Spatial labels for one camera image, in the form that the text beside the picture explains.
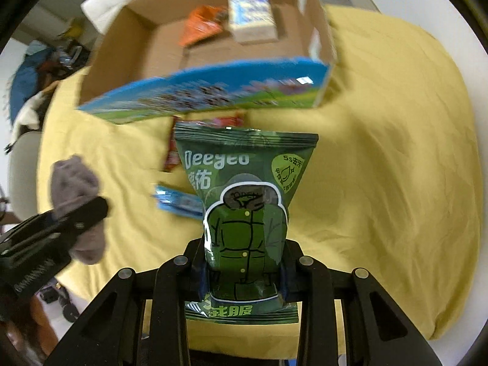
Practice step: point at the printed blue cardboard box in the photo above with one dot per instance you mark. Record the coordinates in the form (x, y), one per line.
(213, 53)

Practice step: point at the green wet wipes packet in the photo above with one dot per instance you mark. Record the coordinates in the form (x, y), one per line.
(244, 213)

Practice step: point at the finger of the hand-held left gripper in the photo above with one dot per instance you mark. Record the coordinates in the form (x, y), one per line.
(88, 210)

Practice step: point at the white chair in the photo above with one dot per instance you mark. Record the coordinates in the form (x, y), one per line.
(114, 0)

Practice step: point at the pile of blue clothes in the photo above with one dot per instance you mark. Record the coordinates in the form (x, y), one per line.
(42, 68)

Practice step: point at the grey sock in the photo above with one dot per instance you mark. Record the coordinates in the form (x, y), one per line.
(74, 183)

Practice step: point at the orange snack packet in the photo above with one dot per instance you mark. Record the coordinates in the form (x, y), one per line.
(201, 26)

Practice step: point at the white blue tissue pack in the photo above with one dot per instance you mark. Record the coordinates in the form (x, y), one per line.
(251, 17)

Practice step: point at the blue snack packet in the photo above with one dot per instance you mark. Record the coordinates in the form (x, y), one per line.
(177, 200)

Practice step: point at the red snack packet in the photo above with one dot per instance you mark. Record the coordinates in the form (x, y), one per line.
(171, 152)

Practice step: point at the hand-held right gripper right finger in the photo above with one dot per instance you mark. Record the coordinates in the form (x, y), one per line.
(292, 274)

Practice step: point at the yellow blanket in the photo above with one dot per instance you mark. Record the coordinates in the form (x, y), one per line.
(381, 160)

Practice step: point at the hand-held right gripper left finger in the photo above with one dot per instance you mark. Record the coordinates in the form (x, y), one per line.
(195, 274)

